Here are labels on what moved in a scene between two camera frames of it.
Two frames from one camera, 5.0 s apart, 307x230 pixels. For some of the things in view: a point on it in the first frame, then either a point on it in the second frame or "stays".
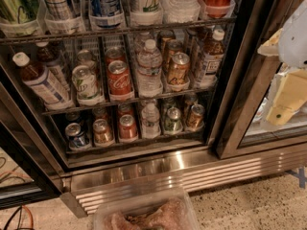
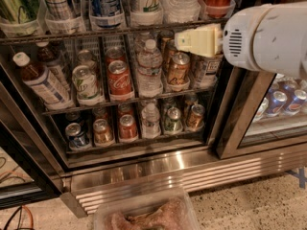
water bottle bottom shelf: (151, 126) stays
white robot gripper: (295, 40) to (242, 38)
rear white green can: (86, 58) stays
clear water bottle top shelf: (180, 4) stays
